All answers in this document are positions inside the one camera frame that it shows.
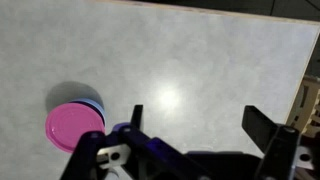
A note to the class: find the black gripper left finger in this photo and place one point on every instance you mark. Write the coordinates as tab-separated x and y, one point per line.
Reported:
146	156

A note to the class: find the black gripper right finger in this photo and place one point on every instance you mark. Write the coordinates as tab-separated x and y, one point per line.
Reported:
276	150

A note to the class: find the pink plastic plate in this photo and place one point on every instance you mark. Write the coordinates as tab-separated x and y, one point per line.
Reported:
71	125

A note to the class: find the wooden slat-back chair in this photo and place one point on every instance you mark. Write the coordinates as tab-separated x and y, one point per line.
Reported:
308	106

